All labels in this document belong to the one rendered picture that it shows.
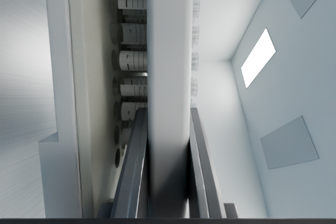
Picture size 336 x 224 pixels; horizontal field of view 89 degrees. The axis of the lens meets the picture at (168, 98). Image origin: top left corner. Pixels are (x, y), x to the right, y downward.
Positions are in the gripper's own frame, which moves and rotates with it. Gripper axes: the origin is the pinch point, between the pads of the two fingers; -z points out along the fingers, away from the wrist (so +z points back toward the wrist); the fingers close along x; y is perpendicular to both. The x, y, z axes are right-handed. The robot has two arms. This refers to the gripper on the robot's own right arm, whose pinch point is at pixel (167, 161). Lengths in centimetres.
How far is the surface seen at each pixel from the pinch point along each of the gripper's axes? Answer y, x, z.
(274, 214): 335, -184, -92
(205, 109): 279, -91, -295
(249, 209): 354, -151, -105
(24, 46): 0.9, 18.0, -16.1
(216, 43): 164, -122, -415
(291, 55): 108, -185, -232
